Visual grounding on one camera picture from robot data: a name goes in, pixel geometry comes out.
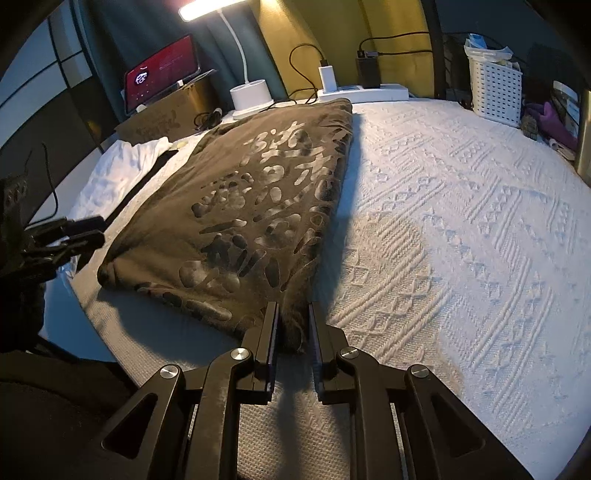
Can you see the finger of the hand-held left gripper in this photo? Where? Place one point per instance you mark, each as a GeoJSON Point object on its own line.
{"type": "Point", "coordinates": [69, 247]}
{"type": "Point", "coordinates": [69, 225]}

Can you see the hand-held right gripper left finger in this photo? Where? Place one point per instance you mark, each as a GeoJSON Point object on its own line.
{"type": "Point", "coordinates": [272, 350]}

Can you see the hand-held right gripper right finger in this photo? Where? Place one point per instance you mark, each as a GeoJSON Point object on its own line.
{"type": "Point", "coordinates": [316, 350]}

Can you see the dark brown t-shirt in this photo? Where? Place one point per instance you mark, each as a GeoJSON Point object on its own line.
{"type": "Point", "coordinates": [240, 207]}

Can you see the white folded cloth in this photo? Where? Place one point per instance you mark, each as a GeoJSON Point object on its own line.
{"type": "Point", "coordinates": [152, 174]}

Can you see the cardboard box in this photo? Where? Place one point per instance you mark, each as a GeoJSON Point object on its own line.
{"type": "Point", "coordinates": [157, 123]}

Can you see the small beige object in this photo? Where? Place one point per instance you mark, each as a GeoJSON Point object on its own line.
{"type": "Point", "coordinates": [180, 144]}

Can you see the tablet with red screen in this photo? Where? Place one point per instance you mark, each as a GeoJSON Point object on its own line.
{"type": "Point", "coordinates": [161, 69]}

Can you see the white textured blanket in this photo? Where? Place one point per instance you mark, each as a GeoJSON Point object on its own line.
{"type": "Point", "coordinates": [461, 230]}

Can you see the clear tablet stand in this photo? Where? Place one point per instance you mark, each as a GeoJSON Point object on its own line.
{"type": "Point", "coordinates": [205, 76]}

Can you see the white desk lamp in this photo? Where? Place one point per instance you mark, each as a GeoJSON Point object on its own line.
{"type": "Point", "coordinates": [251, 99]}

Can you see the white power strip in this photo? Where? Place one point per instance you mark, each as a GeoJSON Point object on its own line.
{"type": "Point", "coordinates": [388, 93]}

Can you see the white charger plug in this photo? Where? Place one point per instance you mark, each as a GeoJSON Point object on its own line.
{"type": "Point", "coordinates": [328, 77]}

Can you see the black charger plug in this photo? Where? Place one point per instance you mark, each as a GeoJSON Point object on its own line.
{"type": "Point", "coordinates": [368, 71]}

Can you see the small grey figurine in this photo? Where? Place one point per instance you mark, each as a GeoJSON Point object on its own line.
{"type": "Point", "coordinates": [530, 127]}

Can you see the white woven plastic basket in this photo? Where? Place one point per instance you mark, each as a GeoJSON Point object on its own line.
{"type": "Point", "coordinates": [496, 92]}

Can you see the yellow curtain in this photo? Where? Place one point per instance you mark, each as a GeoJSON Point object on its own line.
{"type": "Point", "coordinates": [323, 27]}

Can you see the purple soft toy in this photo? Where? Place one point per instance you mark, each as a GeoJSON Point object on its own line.
{"type": "Point", "coordinates": [551, 124]}

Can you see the stainless steel tumbler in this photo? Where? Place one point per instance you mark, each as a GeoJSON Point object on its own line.
{"type": "Point", "coordinates": [584, 134]}

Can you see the packets in basket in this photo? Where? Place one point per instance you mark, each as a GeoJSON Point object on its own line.
{"type": "Point", "coordinates": [489, 48]}

